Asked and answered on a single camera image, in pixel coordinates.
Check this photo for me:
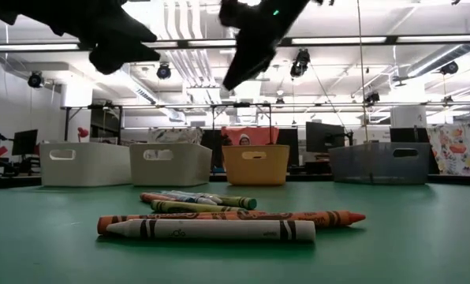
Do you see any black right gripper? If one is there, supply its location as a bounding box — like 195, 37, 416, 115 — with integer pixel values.
218, 0, 311, 92

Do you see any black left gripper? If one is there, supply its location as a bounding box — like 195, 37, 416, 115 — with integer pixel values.
0, 0, 162, 76

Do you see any yellow-green crayon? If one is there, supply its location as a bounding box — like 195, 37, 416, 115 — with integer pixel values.
150, 199, 248, 214
218, 196, 258, 211

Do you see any white crayon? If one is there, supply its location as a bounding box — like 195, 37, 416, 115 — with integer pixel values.
167, 192, 219, 206
106, 219, 317, 242

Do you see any red-orange crayon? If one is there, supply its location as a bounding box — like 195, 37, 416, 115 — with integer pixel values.
195, 210, 367, 230
139, 192, 177, 204
96, 212, 279, 236

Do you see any black ceiling spotlight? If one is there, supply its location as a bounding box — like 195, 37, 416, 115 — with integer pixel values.
439, 61, 460, 76
155, 62, 173, 80
289, 48, 311, 79
27, 70, 46, 89

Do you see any orange cloth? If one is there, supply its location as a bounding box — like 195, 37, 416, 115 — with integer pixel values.
220, 125, 280, 146

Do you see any black overhead beam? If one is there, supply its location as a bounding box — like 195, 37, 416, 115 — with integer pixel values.
0, 34, 470, 54

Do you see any white crumpled sheet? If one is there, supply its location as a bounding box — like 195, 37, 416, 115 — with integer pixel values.
147, 126, 204, 145

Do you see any red desk lamp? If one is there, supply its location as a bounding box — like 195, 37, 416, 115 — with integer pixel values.
76, 126, 91, 144

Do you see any black monitor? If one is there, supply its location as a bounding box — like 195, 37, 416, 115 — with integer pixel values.
390, 126, 430, 144
304, 121, 354, 154
11, 129, 39, 156

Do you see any black metal rack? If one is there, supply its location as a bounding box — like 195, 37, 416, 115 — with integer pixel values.
61, 102, 368, 140

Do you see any orange plastic bin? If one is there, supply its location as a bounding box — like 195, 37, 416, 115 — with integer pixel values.
221, 144, 290, 187

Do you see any light grey plastic bin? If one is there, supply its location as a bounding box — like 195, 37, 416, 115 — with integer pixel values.
129, 142, 213, 187

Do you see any white plastic bin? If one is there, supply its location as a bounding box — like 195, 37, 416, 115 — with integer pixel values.
39, 141, 132, 188

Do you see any dark grey plastic bin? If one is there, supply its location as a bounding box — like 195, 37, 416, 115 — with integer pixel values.
328, 141, 432, 185

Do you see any white pillar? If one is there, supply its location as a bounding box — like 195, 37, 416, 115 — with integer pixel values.
390, 104, 428, 129

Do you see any floral cloth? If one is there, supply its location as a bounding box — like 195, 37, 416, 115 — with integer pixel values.
426, 124, 470, 178

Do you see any green table mat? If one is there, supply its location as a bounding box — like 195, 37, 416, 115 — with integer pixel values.
0, 181, 470, 284

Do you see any silver ventilation duct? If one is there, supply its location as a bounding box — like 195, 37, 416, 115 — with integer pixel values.
406, 41, 470, 78

